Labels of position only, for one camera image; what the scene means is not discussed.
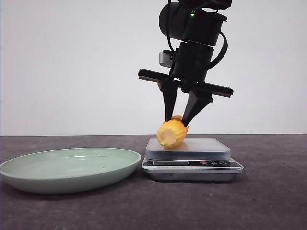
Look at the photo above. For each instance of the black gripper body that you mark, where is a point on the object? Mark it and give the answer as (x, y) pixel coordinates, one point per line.
(192, 61)

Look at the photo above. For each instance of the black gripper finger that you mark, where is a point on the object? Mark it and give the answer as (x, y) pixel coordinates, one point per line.
(169, 90)
(197, 100)

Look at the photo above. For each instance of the yellow corn cob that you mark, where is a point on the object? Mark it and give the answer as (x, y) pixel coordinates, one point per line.
(172, 133)

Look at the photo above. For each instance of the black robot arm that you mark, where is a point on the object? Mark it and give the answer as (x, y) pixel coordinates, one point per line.
(197, 24)

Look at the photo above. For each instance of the silver digital kitchen scale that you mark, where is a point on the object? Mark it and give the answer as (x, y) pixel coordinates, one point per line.
(195, 159)

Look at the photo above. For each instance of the light green plate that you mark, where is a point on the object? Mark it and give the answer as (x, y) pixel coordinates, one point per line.
(65, 171)

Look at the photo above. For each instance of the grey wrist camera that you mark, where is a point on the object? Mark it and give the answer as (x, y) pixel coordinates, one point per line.
(166, 58)

